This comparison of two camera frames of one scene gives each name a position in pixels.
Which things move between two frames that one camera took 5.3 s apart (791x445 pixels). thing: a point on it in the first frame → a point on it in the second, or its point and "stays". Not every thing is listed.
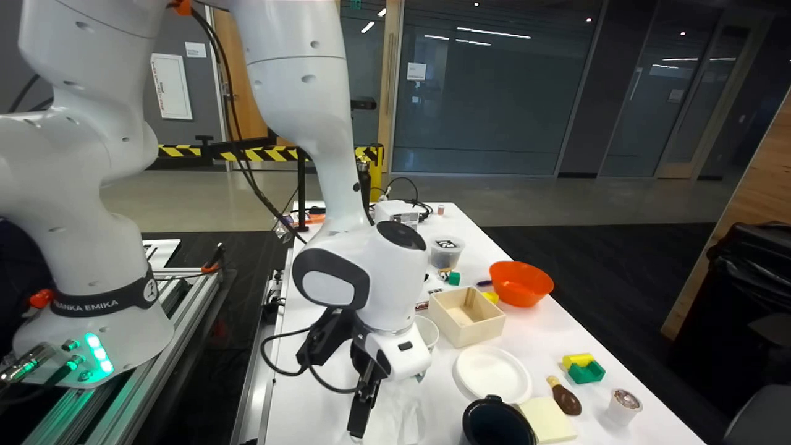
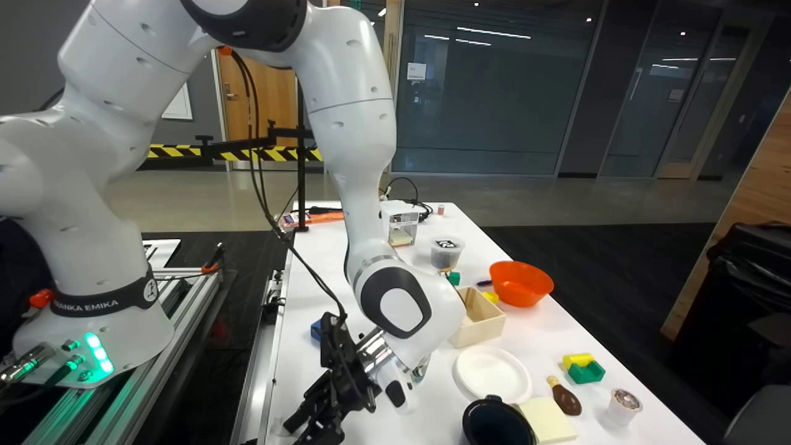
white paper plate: (484, 371) stays
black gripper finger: (366, 391) → (325, 429)
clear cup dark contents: (447, 251) stays
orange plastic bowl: (519, 286) stays
